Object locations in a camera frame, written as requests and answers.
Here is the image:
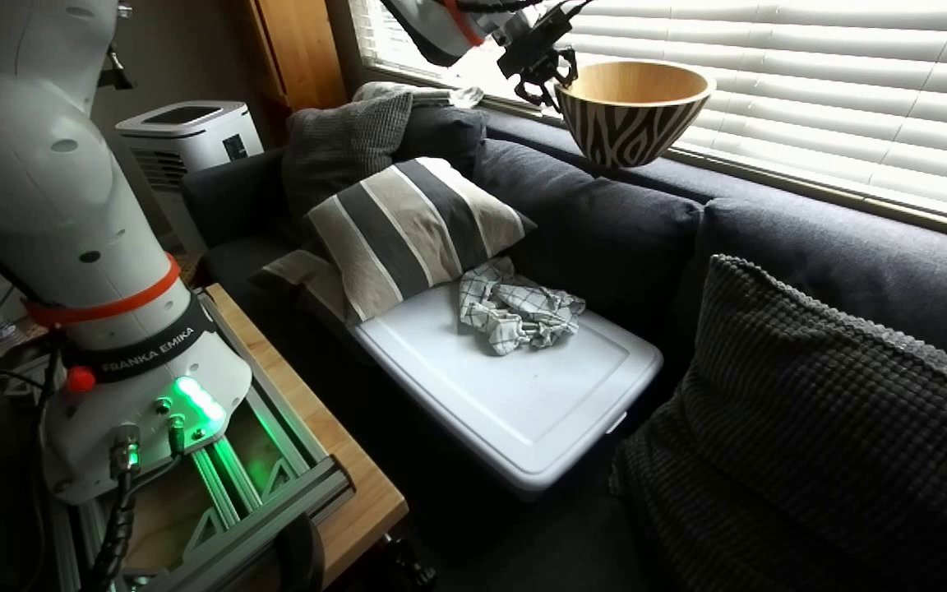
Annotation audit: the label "striped grey white cushion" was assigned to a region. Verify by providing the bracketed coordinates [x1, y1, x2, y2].
[261, 157, 533, 321]

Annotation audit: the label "wooden side table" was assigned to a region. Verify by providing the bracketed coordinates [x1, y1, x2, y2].
[122, 280, 412, 589]

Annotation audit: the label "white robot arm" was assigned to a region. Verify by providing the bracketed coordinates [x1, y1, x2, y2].
[0, 0, 254, 503]

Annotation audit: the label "green metal robot base frame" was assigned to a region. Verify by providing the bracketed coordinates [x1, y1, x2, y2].
[42, 334, 351, 592]

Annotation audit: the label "white window blinds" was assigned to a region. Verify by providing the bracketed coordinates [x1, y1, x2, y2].
[351, 0, 947, 213]

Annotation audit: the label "crumpled silver foil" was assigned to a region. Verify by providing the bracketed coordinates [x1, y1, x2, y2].
[457, 256, 584, 355]

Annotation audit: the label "dark blue sofa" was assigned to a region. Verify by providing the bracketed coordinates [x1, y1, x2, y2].
[185, 106, 947, 592]

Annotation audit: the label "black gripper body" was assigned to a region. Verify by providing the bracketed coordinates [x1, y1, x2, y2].
[497, 0, 590, 107]

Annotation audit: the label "grey plastic bin lid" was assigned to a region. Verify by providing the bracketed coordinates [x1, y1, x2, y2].
[351, 286, 665, 492]

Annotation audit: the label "dark knitted cushion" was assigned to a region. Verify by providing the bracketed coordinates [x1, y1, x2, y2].
[613, 252, 947, 592]

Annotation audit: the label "wooden door frame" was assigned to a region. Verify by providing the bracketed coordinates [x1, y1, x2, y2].
[245, 0, 346, 107]

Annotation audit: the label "wooden zebra-pattern bowl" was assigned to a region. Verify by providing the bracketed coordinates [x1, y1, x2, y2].
[558, 59, 717, 169]

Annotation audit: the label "white air purifier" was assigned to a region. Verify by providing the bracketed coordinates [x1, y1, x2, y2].
[110, 98, 267, 256]

